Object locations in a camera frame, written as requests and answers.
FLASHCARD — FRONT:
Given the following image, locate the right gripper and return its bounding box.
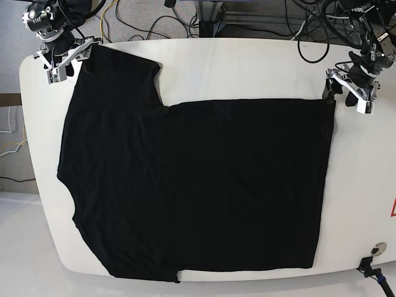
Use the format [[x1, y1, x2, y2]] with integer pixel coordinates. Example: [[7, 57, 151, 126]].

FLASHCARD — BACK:
[[43, 32, 81, 77]]

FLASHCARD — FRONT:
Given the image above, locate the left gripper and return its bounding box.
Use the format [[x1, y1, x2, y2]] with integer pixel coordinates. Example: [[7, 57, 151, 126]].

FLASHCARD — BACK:
[[322, 63, 380, 107]]

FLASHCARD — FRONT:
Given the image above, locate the black T-shirt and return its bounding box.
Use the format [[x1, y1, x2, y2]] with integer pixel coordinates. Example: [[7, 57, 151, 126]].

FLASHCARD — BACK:
[[57, 46, 336, 282]]

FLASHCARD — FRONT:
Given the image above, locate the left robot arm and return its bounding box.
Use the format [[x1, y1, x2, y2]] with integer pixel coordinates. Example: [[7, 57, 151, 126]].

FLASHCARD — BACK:
[[71, 1, 395, 114]]

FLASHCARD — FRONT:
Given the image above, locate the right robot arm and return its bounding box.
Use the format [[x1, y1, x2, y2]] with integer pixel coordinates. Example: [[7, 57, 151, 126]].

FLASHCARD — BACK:
[[22, 0, 92, 65]]

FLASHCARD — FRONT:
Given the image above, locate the red warning sticker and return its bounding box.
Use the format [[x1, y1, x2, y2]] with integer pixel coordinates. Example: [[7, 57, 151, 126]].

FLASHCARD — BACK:
[[390, 199, 396, 217]]

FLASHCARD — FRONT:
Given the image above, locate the round metal table grommet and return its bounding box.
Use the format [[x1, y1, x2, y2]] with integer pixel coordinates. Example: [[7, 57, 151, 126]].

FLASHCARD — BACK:
[[371, 242, 387, 257]]

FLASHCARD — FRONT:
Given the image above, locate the yellow cable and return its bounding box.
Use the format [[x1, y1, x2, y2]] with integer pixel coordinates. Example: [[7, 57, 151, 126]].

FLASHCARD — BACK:
[[99, 0, 120, 43]]

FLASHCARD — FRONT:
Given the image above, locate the black frame base post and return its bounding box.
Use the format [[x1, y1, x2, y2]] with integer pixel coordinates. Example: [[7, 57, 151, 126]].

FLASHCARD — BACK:
[[199, 20, 226, 38]]

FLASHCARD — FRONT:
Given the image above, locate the black clamp with cable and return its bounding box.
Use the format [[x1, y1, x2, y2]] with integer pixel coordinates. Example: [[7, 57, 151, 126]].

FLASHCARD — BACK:
[[357, 256, 395, 297]]

